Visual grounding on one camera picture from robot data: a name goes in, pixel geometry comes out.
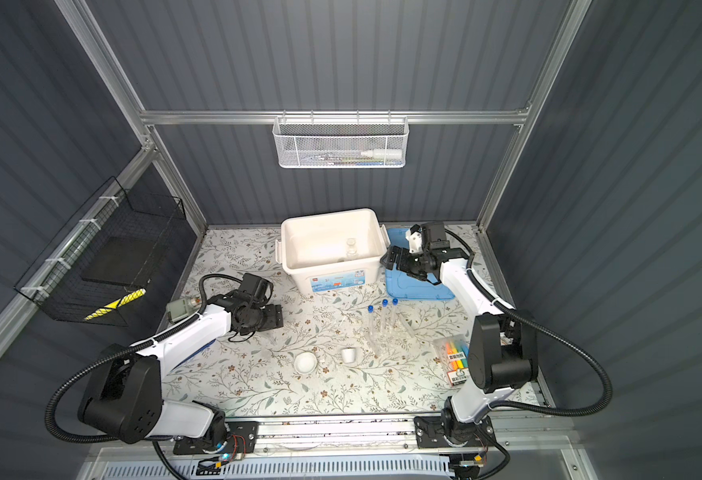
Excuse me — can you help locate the white bottle in basket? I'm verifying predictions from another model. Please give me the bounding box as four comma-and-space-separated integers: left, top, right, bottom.
360, 149, 404, 162

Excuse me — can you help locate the grey green box device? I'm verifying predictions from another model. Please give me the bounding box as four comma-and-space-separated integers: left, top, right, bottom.
165, 297, 201, 326

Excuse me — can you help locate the white wire mesh basket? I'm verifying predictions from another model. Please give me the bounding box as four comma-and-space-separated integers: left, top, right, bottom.
272, 119, 410, 169

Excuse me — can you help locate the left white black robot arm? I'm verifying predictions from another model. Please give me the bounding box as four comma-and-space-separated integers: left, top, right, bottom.
77, 273, 283, 451

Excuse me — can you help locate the black wire wall basket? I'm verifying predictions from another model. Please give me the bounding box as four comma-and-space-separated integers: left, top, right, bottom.
14, 177, 186, 327

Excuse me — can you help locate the small white ceramic crucible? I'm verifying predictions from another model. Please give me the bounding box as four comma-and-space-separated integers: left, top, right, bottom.
340, 347, 357, 364

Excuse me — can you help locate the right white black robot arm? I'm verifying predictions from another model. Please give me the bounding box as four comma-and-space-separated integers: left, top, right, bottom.
380, 222, 538, 446

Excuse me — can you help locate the blue capped test tube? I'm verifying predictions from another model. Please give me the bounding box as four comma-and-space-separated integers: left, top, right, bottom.
366, 305, 380, 353
388, 298, 399, 334
380, 299, 392, 340

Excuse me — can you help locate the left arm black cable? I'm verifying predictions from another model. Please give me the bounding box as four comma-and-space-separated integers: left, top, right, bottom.
43, 273, 247, 445

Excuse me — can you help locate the floral patterned table mat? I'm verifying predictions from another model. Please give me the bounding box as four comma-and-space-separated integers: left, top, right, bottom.
163, 227, 471, 417

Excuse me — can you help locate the white ceramic mortar bowl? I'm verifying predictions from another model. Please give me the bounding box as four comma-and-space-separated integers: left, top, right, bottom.
294, 352, 318, 375

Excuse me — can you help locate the pack of coloured markers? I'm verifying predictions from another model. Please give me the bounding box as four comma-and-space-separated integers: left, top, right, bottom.
432, 335, 470, 387

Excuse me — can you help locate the white plastic storage bin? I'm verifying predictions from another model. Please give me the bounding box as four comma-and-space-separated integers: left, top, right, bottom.
274, 208, 390, 296

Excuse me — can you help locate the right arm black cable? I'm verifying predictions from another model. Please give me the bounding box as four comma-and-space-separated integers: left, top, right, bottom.
446, 227, 614, 418

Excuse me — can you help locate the blue plastic bin lid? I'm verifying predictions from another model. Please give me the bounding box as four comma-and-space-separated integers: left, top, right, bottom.
384, 228, 455, 301

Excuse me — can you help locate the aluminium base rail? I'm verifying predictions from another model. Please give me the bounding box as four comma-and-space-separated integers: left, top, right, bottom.
86, 413, 586, 463

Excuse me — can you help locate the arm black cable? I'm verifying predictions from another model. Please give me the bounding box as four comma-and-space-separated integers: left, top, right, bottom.
43, 273, 247, 445
446, 227, 614, 418

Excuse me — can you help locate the clear plastic well plate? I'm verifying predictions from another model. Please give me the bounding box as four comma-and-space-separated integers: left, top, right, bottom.
364, 312, 422, 357

